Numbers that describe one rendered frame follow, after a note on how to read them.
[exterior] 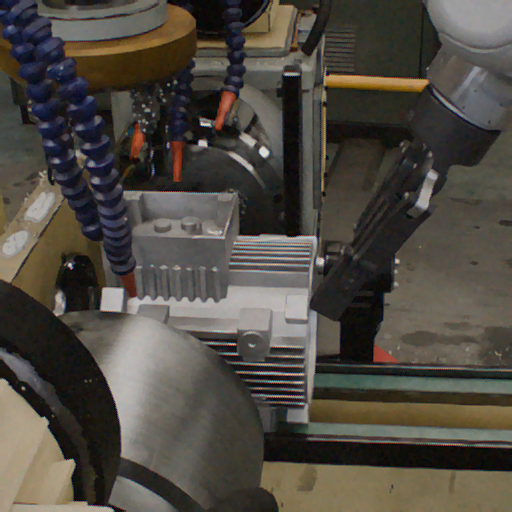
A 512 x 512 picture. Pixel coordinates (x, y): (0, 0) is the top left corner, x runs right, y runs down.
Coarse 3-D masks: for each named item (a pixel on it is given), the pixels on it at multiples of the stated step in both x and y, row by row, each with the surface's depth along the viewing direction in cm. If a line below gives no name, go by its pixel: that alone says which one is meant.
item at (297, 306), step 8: (104, 288) 94; (112, 288) 94; (104, 296) 94; (112, 296) 94; (120, 296) 94; (288, 296) 92; (296, 296) 92; (304, 296) 92; (104, 304) 93; (112, 304) 93; (120, 304) 93; (288, 304) 92; (296, 304) 92; (304, 304) 92; (288, 312) 91; (296, 312) 91; (304, 312) 91; (288, 320) 92; (296, 320) 91; (304, 320) 91; (288, 416) 97; (296, 416) 97; (304, 416) 97; (296, 424) 98; (304, 424) 98
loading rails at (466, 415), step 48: (336, 384) 109; (384, 384) 108; (432, 384) 108; (480, 384) 108; (288, 432) 100; (336, 432) 101; (384, 432) 101; (432, 432) 101; (480, 432) 101; (288, 480) 102; (336, 480) 101; (384, 480) 100; (432, 480) 100; (480, 480) 99
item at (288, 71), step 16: (288, 80) 101; (288, 96) 102; (288, 112) 103; (288, 128) 103; (288, 144) 104; (288, 160) 105; (288, 176) 106; (288, 192) 107; (288, 208) 108; (288, 224) 109
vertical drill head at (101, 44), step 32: (64, 0) 83; (96, 0) 82; (128, 0) 84; (160, 0) 86; (0, 32) 85; (64, 32) 82; (96, 32) 82; (128, 32) 83; (160, 32) 84; (192, 32) 86; (0, 64) 85; (96, 64) 80; (128, 64) 81; (160, 64) 83; (160, 96) 94
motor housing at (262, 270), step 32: (256, 256) 96; (288, 256) 96; (256, 288) 95; (288, 288) 94; (192, 320) 94; (224, 320) 93; (224, 352) 92; (288, 352) 92; (256, 384) 94; (288, 384) 94
